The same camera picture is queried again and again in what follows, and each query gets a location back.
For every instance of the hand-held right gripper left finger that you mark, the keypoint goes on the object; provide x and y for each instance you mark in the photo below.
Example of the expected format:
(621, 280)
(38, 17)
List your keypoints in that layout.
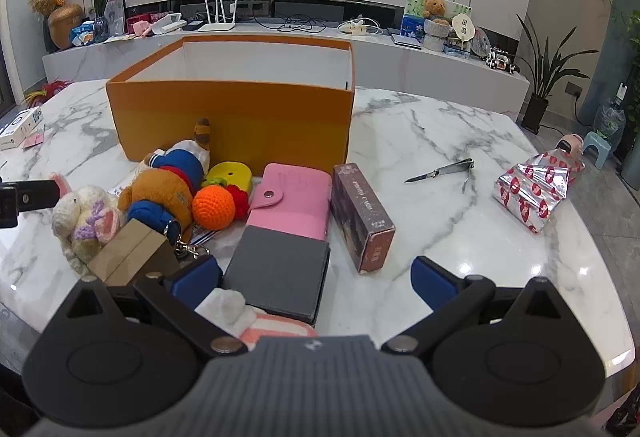
(196, 279)

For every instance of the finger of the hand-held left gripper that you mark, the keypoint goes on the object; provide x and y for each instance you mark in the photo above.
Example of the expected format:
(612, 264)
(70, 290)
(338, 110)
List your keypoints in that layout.
(35, 194)

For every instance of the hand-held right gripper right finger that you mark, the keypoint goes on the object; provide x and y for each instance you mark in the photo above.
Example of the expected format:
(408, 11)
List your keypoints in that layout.
(432, 282)

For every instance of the white crochet bunny toy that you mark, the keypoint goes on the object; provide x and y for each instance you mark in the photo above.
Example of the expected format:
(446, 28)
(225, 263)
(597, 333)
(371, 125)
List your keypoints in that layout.
(82, 212)

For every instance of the small brown cardboard box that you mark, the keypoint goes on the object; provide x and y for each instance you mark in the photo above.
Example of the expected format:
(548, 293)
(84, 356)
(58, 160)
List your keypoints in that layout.
(132, 252)

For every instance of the orange crochet ball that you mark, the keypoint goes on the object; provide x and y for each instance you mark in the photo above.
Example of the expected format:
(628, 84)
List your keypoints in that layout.
(213, 207)

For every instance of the grey square box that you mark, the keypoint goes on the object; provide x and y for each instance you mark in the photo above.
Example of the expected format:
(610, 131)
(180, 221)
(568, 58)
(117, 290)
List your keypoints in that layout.
(275, 267)

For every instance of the pink white striped cloth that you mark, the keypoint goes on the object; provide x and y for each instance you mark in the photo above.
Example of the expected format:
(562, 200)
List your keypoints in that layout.
(270, 327)

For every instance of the brown bear plush toy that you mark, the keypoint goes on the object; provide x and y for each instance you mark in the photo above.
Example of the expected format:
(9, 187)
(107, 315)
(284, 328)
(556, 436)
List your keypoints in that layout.
(160, 192)

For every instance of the dark rectangular carton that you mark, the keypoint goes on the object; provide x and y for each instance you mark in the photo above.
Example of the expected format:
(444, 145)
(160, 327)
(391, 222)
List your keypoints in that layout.
(357, 212)

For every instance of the orange cardboard box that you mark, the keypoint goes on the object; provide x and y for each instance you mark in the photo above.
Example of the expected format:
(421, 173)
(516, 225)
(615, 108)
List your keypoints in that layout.
(235, 117)

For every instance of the pink card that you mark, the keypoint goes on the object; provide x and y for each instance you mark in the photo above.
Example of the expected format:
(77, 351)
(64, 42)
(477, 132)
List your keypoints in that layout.
(35, 139)

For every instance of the white flat product box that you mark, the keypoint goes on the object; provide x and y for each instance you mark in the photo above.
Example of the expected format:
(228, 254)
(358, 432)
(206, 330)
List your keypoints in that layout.
(17, 127)

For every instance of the red crochet berry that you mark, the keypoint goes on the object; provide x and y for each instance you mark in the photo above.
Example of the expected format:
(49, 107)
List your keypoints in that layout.
(241, 202)

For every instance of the red feather duster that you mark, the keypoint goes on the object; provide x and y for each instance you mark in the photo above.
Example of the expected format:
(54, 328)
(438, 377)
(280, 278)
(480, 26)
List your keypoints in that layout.
(47, 89)

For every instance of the silver folding scissors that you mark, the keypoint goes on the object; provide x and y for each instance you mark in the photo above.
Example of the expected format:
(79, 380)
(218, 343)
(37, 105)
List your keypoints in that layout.
(440, 171)

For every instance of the yellow plastic case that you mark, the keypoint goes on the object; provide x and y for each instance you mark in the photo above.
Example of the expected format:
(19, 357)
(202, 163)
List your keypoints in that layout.
(231, 172)

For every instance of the pink snap wallet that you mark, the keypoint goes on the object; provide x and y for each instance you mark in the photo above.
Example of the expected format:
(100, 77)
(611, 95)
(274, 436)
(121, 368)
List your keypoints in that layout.
(295, 207)

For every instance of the silver red-dotted foil bag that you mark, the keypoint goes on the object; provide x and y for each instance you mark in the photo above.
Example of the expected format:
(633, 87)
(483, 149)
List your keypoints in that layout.
(535, 192)

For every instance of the blue snack bag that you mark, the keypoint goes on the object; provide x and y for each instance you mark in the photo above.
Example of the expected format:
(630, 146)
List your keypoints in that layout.
(81, 34)

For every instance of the brown vase with dried flowers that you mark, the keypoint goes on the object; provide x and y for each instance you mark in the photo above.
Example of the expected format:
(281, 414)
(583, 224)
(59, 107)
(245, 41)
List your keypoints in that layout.
(65, 24)

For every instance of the small green stool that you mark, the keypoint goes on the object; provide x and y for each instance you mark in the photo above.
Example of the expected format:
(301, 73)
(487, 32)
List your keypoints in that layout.
(597, 144)

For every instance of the white tilted desktop device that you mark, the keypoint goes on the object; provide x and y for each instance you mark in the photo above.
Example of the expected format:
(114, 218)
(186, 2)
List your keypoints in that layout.
(169, 23)

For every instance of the black white checkered toy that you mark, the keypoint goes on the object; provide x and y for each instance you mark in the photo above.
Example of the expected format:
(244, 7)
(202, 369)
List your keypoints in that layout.
(500, 61)

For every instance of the potted plant in black pot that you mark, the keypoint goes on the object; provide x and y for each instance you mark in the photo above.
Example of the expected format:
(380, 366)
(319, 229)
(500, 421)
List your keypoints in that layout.
(542, 67)

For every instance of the stacked stone pots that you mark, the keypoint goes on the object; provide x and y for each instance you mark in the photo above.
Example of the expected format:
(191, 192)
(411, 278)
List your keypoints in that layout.
(436, 37)

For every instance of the white router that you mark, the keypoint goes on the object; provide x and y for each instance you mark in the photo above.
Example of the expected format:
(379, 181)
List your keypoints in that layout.
(217, 24)

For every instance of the round white sign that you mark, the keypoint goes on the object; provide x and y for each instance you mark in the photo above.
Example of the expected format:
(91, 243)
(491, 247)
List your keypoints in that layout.
(462, 26)

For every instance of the flower painting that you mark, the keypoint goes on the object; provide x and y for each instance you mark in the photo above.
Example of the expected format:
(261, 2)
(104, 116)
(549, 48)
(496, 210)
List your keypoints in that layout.
(412, 17)

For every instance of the white power strip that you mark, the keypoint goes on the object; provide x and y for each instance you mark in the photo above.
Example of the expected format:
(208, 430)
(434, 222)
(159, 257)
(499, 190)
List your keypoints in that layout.
(357, 27)

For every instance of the small teddy bear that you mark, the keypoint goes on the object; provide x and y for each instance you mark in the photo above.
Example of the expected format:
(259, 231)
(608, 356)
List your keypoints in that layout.
(435, 8)

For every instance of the black soundbar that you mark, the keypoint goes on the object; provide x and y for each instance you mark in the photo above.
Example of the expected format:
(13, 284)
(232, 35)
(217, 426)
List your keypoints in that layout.
(310, 7)

